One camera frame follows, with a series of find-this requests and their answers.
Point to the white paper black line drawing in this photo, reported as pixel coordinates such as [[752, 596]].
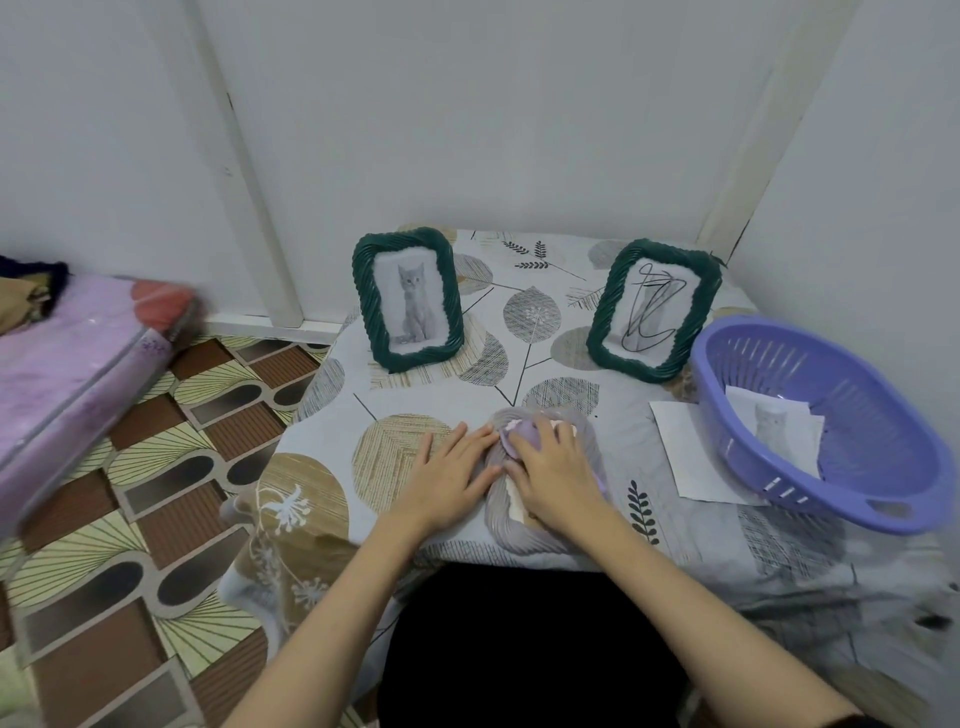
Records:
[[682, 450]]

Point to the black sleeve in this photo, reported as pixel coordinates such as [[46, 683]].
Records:
[[859, 722]]

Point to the pile of brown clothes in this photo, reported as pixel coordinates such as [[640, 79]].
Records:
[[22, 296]]

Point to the person's left hand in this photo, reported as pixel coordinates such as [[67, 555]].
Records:
[[450, 480]]

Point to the black trousers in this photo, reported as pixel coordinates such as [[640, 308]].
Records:
[[525, 652]]

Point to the person's right forearm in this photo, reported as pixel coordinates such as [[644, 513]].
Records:
[[712, 637]]

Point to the person's right hand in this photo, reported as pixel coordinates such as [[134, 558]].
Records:
[[559, 480]]

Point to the purple mattress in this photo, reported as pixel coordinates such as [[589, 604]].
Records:
[[67, 390]]

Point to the white paper grey drawing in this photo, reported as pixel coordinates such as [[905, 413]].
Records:
[[772, 427], [412, 304]]

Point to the purple cloth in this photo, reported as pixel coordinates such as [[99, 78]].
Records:
[[521, 435]]

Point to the person's left forearm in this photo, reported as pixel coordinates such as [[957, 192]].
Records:
[[330, 637]]

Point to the purple plastic basket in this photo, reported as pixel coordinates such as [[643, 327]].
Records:
[[892, 450]]

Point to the leaf patterned tablecloth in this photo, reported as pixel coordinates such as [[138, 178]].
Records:
[[525, 315]]

